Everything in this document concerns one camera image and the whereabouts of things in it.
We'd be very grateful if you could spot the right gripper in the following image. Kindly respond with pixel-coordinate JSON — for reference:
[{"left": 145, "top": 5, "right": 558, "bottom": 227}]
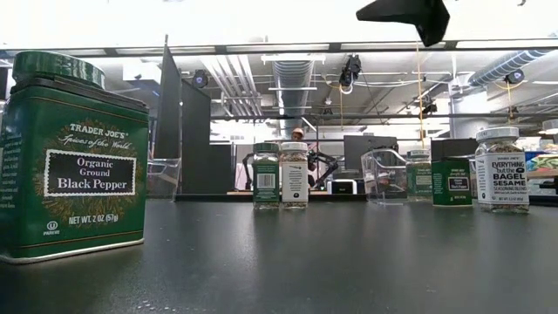
[{"left": 356, "top": 0, "right": 451, "bottom": 47}]

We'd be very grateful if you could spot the white-lid seasoning jar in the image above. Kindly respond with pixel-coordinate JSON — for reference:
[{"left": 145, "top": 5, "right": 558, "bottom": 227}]
[
  {"left": 280, "top": 141, "right": 310, "bottom": 209},
  {"left": 474, "top": 126, "right": 531, "bottom": 215}
]

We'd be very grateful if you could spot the green black pepper tin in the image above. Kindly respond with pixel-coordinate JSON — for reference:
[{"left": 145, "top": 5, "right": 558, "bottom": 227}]
[
  {"left": 0, "top": 76, "right": 151, "bottom": 265},
  {"left": 431, "top": 156, "right": 473, "bottom": 208}
]

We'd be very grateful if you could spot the clear plastic bin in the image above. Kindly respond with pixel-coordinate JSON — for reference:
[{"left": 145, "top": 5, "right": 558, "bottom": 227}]
[
  {"left": 360, "top": 147, "right": 479, "bottom": 205},
  {"left": 146, "top": 156, "right": 182, "bottom": 201}
]

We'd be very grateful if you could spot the colourful box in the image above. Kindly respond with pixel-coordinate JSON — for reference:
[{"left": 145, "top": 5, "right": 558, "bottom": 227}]
[{"left": 525, "top": 150, "right": 558, "bottom": 174}]

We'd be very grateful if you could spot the black partition panel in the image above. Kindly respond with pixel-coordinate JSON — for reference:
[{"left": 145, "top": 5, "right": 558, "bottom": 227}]
[{"left": 154, "top": 34, "right": 236, "bottom": 196}]

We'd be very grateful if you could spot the black table mat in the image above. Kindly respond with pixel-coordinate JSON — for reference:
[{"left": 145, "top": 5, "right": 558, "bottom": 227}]
[{"left": 0, "top": 198, "right": 558, "bottom": 314}]

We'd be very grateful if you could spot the black ceiling camera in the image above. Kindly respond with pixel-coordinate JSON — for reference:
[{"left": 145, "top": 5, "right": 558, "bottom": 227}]
[
  {"left": 338, "top": 54, "right": 363, "bottom": 87},
  {"left": 191, "top": 69, "right": 209, "bottom": 89},
  {"left": 504, "top": 68, "right": 526, "bottom": 85}
]

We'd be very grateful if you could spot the yellow hanging cable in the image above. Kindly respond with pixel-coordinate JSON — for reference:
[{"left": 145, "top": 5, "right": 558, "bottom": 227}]
[{"left": 415, "top": 41, "right": 425, "bottom": 149}]

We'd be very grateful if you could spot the striped ventilation duct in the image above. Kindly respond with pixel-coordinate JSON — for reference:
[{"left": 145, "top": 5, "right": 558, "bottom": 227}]
[{"left": 468, "top": 48, "right": 555, "bottom": 87}]

